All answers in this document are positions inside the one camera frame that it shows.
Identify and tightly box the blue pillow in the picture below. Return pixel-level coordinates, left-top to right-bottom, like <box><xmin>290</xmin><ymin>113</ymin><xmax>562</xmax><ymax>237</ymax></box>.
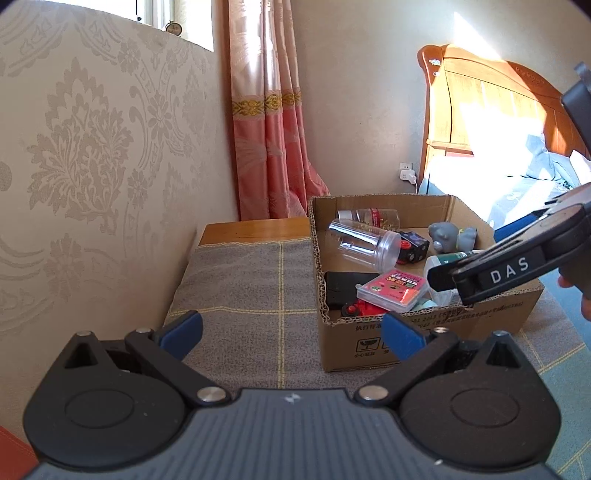
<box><xmin>524</xmin><ymin>134</ymin><xmax>575</xmax><ymax>181</ymax></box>

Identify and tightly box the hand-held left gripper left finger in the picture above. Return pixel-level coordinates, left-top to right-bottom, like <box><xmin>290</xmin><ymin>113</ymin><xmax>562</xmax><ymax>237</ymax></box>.
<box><xmin>59</xmin><ymin>310</ymin><xmax>232</xmax><ymax>408</ymax></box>

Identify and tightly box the wooden bed headboard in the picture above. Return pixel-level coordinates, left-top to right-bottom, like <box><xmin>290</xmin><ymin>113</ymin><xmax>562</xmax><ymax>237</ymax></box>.
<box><xmin>417</xmin><ymin>44</ymin><xmax>587</xmax><ymax>185</ymax></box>

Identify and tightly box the green and white bottle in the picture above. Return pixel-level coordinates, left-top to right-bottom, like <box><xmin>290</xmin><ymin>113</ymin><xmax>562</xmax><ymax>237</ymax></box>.
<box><xmin>424</xmin><ymin>249</ymin><xmax>483</xmax><ymax>308</ymax></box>

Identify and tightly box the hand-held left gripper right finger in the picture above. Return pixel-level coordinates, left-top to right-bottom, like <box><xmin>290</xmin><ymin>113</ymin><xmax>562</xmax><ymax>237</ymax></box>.
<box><xmin>355</xmin><ymin>311</ymin><xmax>532</xmax><ymax>408</ymax></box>

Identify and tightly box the pink curtain gold band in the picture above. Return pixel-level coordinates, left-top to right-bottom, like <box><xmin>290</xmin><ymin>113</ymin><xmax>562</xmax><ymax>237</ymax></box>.
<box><xmin>222</xmin><ymin>0</ymin><xmax>331</xmax><ymax>222</ymax></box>

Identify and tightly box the person's right hand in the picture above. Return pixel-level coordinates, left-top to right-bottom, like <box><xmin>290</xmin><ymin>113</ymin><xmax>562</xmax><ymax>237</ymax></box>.
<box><xmin>557</xmin><ymin>272</ymin><xmax>591</xmax><ymax>321</ymax></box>

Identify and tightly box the blue floral bedsheet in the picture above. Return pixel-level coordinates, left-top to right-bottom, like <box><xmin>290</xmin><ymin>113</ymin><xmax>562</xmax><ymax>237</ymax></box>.
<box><xmin>418</xmin><ymin>168</ymin><xmax>591</xmax><ymax>241</ymax></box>

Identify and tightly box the window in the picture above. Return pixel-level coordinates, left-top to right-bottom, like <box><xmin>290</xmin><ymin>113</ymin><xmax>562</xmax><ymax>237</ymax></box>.
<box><xmin>134</xmin><ymin>0</ymin><xmax>215</xmax><ymax>51</ymax></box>

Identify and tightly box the clear plastic jar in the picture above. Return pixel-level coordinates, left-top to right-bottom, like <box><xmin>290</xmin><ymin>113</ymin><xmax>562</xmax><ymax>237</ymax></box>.
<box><xmin>324</xmin><ymin>219</ymin><xmax>402</xmax><ymax>273</ymax></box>

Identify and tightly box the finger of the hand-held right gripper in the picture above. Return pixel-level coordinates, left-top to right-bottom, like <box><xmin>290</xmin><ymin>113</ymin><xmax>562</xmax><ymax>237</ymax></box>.
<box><xmin>426</xmin><ymin>210</ymin><xmax>559</xmax><ymax>292</ymax></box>

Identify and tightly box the grey cat toy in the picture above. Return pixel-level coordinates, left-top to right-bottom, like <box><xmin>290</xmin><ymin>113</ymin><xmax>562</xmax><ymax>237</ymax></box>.
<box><xmin>428</xmin><ymin>222</ymin><xmax>478</xmax><ymax>254</ymax></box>

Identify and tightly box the white pillow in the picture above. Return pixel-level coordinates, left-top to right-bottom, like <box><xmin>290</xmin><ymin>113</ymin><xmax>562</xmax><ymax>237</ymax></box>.
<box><xmin>570</xmin><ymin>150</ymin><xmax>591</xmax><ymax>188</ymax></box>

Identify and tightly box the orange pink patterned curtain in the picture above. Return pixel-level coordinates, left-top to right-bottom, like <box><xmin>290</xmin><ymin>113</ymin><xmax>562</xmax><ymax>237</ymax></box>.
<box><xmin>0</xmin><ymin>425</ymin><xmax>40</xmax><ymax>480</ymax></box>

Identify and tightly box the black case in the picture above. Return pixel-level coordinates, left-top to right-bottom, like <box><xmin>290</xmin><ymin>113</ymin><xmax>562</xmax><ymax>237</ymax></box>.
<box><xmin>324</xmin><ymin>271</ymin><xmax>382</xmax><ymax>311</ymax></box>

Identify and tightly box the dark blue fidget cube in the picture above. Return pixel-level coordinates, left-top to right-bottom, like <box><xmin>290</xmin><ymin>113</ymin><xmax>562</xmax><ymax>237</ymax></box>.
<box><xmin>397</xmin><ymin>231</ymin><xmax>430</xmax><ymax>265</ymax></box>

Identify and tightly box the pink card case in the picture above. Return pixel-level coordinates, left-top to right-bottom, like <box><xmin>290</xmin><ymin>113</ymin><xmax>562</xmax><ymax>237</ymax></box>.
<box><xmin>356</xmin><ymin>270</ymin><xmax>428</xmax><ymax>312</ymax></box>

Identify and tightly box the yellow capsule bottle silver cap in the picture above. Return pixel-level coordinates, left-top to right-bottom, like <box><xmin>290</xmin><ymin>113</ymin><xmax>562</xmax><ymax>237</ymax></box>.
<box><xmin>337</xmin><ymin>208</ymin><xmax>400</xmax><ymax>232</ymax></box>

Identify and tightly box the grey green checked tablecloth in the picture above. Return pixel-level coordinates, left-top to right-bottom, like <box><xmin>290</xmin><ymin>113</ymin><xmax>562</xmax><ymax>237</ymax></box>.
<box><xmin>164</xmin><ymin>237</ymin><xmax>591</xmax><ymax>480</ymax></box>

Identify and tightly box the brown cardboard box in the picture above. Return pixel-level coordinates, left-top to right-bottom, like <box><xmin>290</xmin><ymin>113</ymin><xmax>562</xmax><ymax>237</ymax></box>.
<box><xmin>307</xmin><ymin>194</ymin><xmax>546</xmax><ymax>374</ymax></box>

